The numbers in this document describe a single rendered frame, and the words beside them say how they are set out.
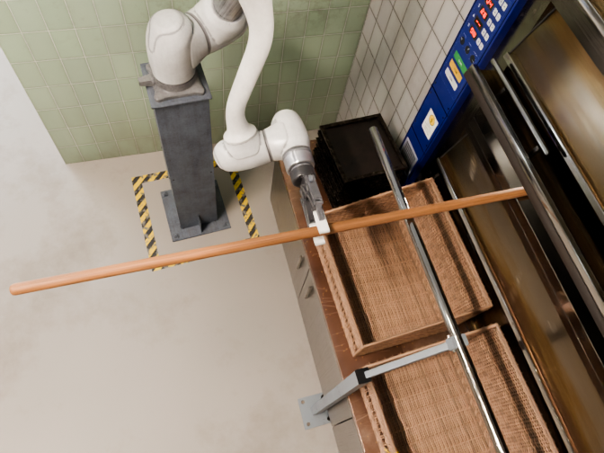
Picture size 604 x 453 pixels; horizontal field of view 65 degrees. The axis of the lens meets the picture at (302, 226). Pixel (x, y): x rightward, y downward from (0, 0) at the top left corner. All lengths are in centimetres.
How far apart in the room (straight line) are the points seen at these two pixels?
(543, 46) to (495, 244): 64
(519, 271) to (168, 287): 165
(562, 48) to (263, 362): 179
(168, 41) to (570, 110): 119
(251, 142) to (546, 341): 109
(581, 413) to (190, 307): 171
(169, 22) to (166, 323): 142
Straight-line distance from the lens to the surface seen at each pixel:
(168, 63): 173
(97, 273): 131
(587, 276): 128
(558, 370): 169
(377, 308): 195
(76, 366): 253
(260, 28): 131
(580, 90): 143
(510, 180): 166
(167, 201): 274
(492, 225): 176
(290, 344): 245
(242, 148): 143
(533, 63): 152
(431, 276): 139
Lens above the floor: 237
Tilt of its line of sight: 62 degrees down
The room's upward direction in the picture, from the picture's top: 15 degrees clockwise
